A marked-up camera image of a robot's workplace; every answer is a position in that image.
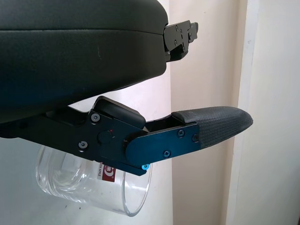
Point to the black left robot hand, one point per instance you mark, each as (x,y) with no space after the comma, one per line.
(70,58)

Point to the clear glass cup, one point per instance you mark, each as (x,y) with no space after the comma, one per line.
(93,194)

